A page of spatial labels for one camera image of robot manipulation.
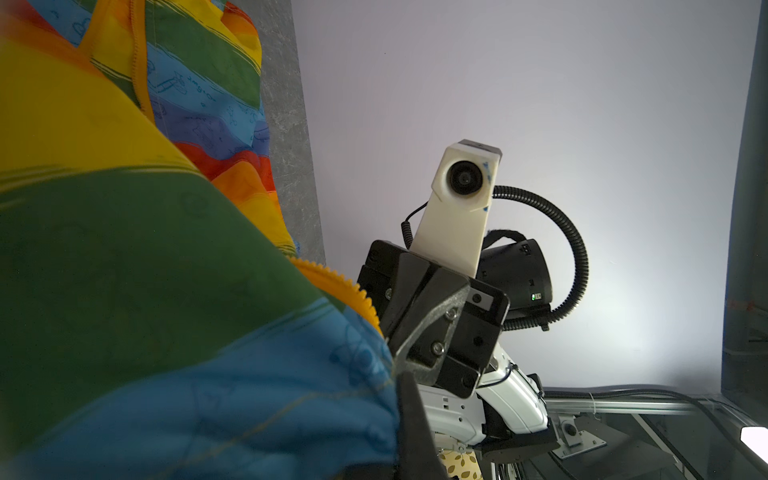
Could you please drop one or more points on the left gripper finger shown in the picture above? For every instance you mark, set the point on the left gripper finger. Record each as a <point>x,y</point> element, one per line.
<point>417,455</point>

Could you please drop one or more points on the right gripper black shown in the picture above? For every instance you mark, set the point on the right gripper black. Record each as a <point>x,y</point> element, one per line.
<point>442,326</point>

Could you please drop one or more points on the rainbow striped jacket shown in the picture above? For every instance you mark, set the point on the rainbow striped jacket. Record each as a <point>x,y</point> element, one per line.
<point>156,321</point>

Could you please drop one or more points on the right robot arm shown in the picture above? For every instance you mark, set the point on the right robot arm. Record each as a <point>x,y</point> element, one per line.
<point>653,310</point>

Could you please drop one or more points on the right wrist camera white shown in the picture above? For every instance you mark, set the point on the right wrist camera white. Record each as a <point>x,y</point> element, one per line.
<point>452,227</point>

